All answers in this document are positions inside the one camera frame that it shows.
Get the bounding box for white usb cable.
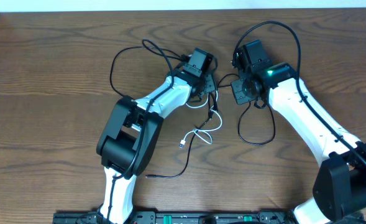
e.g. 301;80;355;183
178;90;223;149

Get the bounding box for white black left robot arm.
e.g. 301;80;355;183
96;65;217;223

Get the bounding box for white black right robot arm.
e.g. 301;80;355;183
231;52;366;223

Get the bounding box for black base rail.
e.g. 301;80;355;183
52;210;365;224

